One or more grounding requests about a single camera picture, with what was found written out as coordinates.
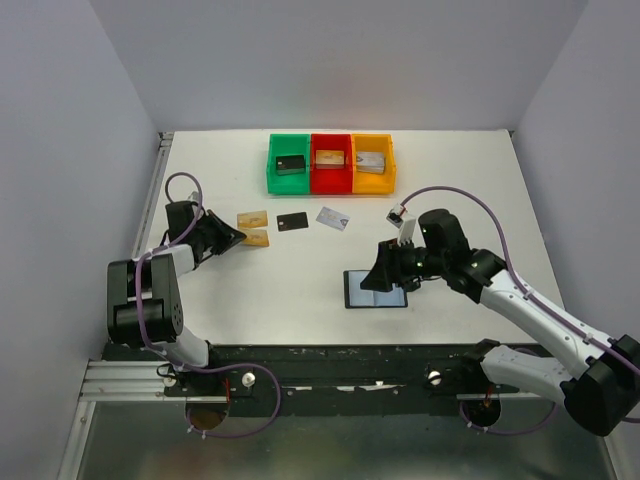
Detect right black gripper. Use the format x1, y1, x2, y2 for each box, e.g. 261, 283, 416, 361
359, 235, 447, 292

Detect gold VIP card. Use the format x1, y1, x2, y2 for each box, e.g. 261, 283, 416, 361
236, 210, 268, 230

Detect black leather card holder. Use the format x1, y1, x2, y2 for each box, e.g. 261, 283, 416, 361
343, 270, 408, 309

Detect black credit card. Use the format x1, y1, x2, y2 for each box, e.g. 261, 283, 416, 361
276, 212, 309, 232

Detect silver credit card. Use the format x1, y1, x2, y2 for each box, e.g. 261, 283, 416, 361
316, 207, 350, 231

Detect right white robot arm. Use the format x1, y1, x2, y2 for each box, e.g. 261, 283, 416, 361
361, 205, 639, 437

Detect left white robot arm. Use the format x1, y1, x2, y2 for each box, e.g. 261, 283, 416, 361
107, 200, 246, 395

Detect black card in green bin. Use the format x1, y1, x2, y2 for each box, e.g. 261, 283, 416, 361
275, 155, 307, 176

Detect silver card in orange bin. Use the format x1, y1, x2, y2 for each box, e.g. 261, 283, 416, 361
356, 151, 386, 174

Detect gold card in red bin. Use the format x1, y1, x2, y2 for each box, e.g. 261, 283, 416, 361
315, 150, 345, 169

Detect orange plastic bin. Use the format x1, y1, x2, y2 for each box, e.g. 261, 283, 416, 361
352, 133, 397, 195

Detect green plastic bin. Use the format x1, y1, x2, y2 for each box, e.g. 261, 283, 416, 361
266, 133, 311, 195

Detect red plastic bin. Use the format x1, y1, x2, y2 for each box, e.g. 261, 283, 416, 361
310, 133, 353, 195

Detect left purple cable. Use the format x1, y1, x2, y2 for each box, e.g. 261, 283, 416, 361
133, 172, 282, 441

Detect purple cable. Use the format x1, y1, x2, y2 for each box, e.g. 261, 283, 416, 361
133, 172, 282, 441
399, 186, 640, 436

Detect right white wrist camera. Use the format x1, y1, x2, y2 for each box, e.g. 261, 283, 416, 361
386, 203, 416, 246

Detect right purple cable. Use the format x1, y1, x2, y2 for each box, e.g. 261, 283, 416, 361
399, 186, 640, 436

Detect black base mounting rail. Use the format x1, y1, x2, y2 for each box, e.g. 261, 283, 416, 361
102, 340, 551, 419

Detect aluminium frame rail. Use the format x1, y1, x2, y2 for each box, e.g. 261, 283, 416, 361
58, 132, 174, 479

